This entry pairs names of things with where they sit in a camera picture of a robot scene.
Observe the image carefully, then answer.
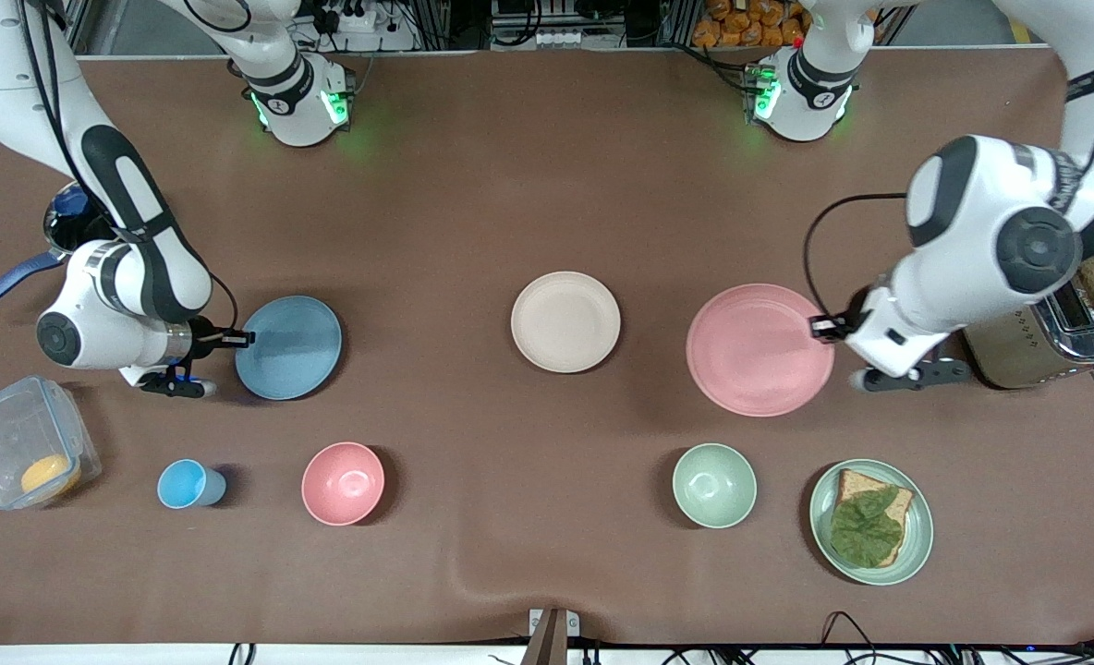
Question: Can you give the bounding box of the blue shallow plate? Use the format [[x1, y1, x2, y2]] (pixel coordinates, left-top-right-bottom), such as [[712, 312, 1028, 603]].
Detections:
[[235, 296, 343, 401]]

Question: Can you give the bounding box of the pink shallow plate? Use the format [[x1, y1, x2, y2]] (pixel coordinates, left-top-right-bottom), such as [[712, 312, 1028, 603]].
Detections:
[[686, 284, 836, 417]]

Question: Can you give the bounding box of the blue plastic cup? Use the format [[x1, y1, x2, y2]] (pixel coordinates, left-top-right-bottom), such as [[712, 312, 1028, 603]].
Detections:
[[157, 459, 227, 510]]

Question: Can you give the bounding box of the bread slice under lettuce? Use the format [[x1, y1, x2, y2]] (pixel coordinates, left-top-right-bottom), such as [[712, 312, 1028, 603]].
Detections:
[[833, 468, 916, 567]]

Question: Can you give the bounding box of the beige and chrome toaster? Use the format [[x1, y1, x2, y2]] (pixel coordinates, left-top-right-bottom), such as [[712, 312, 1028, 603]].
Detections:
[[961, 268, 1094, 391]]

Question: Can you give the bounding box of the pink bowl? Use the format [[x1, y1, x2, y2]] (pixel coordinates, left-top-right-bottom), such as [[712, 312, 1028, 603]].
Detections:
[[301, 441, 386, 527]]

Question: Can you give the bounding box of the pot lid blue knob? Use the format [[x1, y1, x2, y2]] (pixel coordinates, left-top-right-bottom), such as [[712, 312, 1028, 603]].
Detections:
[[45, 182, 95, 250]]

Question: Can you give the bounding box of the green bowl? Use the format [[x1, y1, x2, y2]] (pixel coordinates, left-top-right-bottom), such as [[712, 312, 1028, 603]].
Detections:
[[673, 443, 758, 529]]

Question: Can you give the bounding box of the green lettuce leaf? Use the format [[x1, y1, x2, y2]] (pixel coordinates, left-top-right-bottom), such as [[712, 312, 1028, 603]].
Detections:
[[830, 487, 906, 567]]

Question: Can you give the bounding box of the clear plastic container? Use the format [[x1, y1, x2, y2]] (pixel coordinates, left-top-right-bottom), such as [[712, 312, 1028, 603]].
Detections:
[[0, 375, 103, 511]]

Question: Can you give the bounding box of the green plate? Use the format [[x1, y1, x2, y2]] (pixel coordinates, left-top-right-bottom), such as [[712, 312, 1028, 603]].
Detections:
[[808, 459, 934, 586]]

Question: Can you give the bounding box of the beige shallow plate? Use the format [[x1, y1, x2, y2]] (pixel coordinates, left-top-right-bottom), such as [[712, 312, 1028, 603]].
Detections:
[[511, 271, 622, 374]]

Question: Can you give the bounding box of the bag of orange buns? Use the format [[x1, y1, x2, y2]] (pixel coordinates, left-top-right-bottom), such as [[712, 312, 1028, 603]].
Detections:
[[692, 0, 807, 49]]

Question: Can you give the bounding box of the brown table cloth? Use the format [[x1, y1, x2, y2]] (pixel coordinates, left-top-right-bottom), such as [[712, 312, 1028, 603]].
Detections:
[[0, 46, 1094, 647]]

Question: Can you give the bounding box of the white power strip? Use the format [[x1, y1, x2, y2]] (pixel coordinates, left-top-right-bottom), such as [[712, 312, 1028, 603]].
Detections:
[[311, 0, 402, 34]]

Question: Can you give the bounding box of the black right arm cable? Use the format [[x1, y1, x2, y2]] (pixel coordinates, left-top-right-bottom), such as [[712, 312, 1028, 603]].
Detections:
[[203, 268, 241, 335]]

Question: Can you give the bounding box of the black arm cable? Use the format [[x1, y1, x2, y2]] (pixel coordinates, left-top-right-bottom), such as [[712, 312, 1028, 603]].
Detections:
[[803, 191, 910, 321], [203, 268, 241, 335]]

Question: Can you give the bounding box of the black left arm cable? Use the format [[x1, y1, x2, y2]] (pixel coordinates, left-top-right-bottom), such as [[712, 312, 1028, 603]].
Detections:
[[803, 191, 910, 321]]

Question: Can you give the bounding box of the black saucepan blue handle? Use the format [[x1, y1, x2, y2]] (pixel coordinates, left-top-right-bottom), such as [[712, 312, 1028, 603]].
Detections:
[[0, 182, 114, 318]]

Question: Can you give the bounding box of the metal mounting bracket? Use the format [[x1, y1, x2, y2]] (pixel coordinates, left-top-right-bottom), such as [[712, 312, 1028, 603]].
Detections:
[[529, 607, 581, 665]]

